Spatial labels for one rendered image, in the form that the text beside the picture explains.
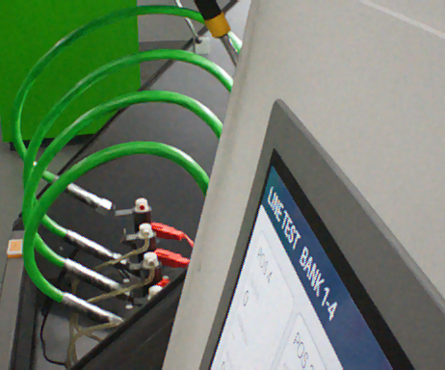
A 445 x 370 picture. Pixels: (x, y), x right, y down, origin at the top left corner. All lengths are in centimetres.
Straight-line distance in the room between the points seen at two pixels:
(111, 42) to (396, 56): 400
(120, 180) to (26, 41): 302
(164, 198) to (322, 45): 99
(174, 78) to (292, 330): 95
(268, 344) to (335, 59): 17
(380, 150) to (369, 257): 5
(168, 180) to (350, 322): 106
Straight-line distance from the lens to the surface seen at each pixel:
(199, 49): 125
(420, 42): 28
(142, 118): 128
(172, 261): 92
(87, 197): 99
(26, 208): 82
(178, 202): 135
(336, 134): 35
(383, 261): 27
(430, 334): 24
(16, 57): 431
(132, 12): 91
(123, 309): 104
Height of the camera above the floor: 157
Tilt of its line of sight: 24 degrees down
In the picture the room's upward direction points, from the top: 2 degrees counter-clockwise
